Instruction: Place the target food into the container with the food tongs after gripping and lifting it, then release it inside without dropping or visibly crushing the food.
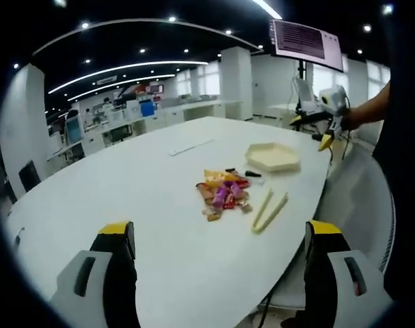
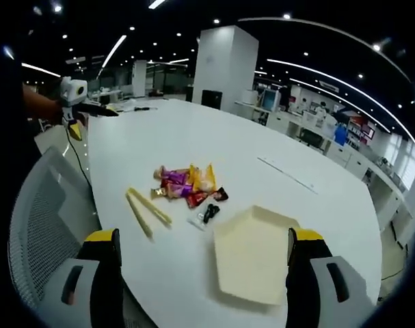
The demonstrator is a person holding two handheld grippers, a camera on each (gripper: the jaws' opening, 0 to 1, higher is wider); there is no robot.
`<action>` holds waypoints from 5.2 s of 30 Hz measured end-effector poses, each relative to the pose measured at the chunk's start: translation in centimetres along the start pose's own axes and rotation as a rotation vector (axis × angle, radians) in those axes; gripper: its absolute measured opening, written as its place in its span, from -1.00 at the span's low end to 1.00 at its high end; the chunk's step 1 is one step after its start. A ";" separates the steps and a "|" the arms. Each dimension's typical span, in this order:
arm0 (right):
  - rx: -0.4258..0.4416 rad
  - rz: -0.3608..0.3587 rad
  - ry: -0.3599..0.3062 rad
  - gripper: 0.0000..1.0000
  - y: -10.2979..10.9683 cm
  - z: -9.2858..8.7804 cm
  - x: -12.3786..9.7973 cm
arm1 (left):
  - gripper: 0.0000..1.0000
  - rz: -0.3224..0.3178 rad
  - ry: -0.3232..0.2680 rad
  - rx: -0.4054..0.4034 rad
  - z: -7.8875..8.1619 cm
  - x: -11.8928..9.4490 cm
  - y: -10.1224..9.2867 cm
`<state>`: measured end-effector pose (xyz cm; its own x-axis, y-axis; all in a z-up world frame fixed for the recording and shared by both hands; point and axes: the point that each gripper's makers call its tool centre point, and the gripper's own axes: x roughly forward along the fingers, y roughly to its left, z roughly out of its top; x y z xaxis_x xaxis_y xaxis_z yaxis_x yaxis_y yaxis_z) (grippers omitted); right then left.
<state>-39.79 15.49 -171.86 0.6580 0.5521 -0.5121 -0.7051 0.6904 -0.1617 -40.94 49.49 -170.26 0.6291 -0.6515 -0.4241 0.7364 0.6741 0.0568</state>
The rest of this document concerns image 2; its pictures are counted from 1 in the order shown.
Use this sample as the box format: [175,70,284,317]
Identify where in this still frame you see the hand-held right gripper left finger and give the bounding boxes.
[39,228,126,328]

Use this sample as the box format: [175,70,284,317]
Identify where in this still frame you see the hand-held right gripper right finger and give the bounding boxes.
[285,227,371,328]

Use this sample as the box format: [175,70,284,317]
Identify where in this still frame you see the cream plastic container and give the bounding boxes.
[212,204,302,306]

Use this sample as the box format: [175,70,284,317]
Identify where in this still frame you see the cream yellow food tongs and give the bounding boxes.
[124,187,174,242]

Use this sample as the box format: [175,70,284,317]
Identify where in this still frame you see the pile of food snack packets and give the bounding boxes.
[150,163,229,210]

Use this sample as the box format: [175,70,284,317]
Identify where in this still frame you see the grey mesh office chair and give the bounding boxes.
[7,145,103,310]

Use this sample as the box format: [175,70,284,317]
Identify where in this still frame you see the black box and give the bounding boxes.
[200,89,223,111]

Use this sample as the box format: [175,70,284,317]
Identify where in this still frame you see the clear packet with black pieces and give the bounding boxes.
[187,203,222,232]

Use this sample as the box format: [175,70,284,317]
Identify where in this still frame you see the white square pillar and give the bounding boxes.
[191,25,260,120]

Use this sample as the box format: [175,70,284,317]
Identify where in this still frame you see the white cabinet row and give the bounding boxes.
[267,111,405,219]

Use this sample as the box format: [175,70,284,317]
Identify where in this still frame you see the computer monitor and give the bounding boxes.
[261,89,280,112]

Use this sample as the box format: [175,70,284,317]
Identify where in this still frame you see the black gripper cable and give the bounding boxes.
[66,128,92,187]

